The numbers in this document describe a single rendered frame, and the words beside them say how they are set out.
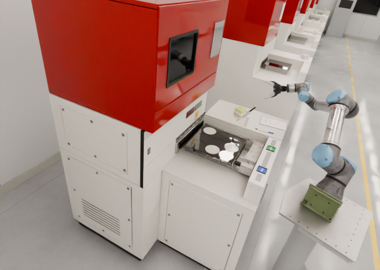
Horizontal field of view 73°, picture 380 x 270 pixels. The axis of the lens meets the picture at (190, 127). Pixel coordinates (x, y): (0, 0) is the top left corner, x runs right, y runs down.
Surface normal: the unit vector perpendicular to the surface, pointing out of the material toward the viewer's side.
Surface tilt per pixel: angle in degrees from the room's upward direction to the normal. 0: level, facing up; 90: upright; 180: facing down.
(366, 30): 90
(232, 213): 90
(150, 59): 90
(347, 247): 0
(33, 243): 0
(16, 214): 0
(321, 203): 90
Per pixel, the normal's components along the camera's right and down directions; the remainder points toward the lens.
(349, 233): 0.11, -0.84
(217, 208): -0.46, 0.43
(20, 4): 0.88, 0.33
